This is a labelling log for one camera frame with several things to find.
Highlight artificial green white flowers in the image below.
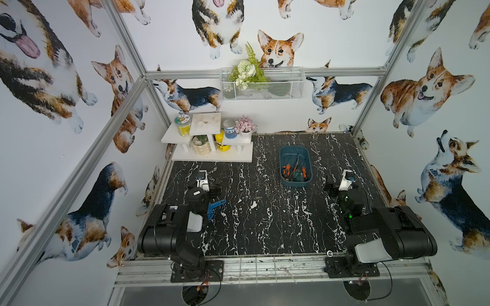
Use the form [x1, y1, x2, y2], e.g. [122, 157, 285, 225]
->
[228, 42, 269, 91]

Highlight teal plastic storage box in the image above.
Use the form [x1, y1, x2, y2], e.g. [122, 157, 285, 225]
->
[279, 145, 313, 188]

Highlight white wire wall basket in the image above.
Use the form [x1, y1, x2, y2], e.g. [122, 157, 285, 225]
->
[219, 68, 306, 101]

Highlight blue white can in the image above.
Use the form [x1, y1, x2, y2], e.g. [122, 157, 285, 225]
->
[223, 119, 237, 139]

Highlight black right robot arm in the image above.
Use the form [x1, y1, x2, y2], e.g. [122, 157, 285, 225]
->
[324, 184, 438, 278]

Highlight blue dustpan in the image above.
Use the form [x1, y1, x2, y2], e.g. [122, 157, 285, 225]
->
[207, 200, 227, 221]

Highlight cream bumpy cup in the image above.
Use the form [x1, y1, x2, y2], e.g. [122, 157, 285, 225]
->
[192, 135, 211, 155]

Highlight yellow can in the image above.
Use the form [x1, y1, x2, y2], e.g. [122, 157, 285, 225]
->
[214, 130, 230, 152]

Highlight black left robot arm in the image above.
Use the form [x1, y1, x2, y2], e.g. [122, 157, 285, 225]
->
[137, 184, 222, 281]

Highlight green lid yellow jar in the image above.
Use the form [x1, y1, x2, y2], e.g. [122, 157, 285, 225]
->
[174, 114, 191, 137]

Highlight white tiered shelf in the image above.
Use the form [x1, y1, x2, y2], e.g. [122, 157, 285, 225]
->
[161, 112, 253, 163]

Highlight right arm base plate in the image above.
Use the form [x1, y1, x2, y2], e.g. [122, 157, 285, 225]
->
[324, 257, 380, 279]

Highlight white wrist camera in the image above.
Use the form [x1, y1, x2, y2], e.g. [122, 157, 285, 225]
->
[197, 170, 210, 192]
[338, 170, 356, 191]

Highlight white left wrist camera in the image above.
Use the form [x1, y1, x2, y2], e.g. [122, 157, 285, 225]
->
[197, 170, 210, 192]

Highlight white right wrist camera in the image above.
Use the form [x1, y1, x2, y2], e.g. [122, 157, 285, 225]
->
[338, 170, 356, 191]

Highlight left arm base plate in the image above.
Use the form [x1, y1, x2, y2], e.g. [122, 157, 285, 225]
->
[170, 260, 225, 283]

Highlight pink flowers white pot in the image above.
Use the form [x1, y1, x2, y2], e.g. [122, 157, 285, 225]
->
[236, 116, 257, 140]

